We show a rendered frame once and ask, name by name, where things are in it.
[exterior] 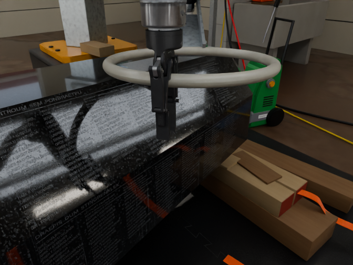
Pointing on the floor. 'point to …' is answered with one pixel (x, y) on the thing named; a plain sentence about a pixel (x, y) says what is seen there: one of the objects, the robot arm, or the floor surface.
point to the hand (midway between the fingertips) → (166, 121)
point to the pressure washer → (267, 89)
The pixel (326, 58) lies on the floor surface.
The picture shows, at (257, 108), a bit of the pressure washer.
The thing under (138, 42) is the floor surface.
